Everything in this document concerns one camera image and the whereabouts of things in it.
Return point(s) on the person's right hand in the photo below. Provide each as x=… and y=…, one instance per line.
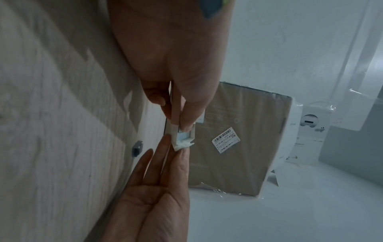
x=155, y=208

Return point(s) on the person's left hand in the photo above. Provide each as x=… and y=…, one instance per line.
x=167, y=47

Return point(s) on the blue dotted staples box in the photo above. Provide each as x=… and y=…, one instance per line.
x=138, y=148

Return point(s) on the small white plastic part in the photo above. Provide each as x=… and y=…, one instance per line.
x=182, y=138

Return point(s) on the grey wrist cuff lime trim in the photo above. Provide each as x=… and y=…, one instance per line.
x=212, y=8

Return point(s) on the large brown cardboard box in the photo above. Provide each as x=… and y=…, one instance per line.
x=239, y=165

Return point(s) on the white printed product box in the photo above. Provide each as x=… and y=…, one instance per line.
x=308, y=132

